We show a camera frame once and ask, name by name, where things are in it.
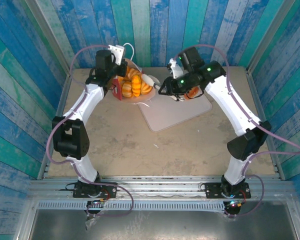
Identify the dark brown fake bread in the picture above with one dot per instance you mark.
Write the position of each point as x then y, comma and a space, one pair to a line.
192, 93

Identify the shell shaped fake bread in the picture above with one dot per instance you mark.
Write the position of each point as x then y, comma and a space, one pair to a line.
127, 89

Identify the small circuit board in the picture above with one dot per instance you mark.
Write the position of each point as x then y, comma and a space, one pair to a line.
96, 202
233, 203

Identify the aluminium corner post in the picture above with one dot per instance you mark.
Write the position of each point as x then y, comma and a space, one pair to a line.
268, 37
50, 37

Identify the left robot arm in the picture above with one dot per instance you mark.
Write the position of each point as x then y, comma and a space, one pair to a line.
72, 140

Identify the white plastic tray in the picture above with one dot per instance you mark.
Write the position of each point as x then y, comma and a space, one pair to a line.
170, 115

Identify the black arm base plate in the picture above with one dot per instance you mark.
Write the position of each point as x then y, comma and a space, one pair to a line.
110, 191
212, 191

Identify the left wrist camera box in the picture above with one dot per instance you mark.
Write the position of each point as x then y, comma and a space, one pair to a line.
117, 53

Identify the aluminium frame rail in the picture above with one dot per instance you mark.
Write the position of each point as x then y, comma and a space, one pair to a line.
160, 181

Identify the red white printed paper bag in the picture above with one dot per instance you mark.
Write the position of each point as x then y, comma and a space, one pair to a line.
117, 91

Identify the aluminium side rail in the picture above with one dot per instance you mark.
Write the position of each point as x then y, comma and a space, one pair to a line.
62, 100
257, 100

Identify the small white scrap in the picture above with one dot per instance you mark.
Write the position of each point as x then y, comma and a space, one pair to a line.
156, 146

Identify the metal sheet shelf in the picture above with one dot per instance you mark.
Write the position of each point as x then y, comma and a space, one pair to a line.
165, 225

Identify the ridged orange fake bread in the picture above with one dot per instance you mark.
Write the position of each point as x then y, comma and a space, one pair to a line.
146, 88
133, 74

